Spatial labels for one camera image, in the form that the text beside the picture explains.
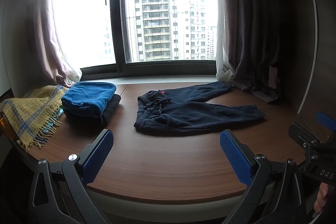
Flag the navy blue sweatpants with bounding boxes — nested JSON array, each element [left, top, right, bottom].
[[134, 82, 265, 135]]

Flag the person's right hand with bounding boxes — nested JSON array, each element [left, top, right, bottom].
[[314, 182, 330, 213]]

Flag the folded black garment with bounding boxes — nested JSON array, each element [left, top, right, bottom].
[[63, 94, 121, 129]]

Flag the folded blue garment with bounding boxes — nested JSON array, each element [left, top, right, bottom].
[[61, 81, 117, 118]]

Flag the yellow plaid fringed blanket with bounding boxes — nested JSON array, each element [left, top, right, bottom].
[[1, 85, 68, 151]]

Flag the white sheer curtain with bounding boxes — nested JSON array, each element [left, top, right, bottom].
[[216, 0, 233, 82]]

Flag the left pink curtain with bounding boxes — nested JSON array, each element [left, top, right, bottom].
[[33, 0, 82, 88]]

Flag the right dark curtain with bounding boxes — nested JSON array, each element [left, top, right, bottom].
[[224, 0, 312, 102]]

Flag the black window frame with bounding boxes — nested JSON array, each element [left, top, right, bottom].
[[60, 0, 217, 81]]

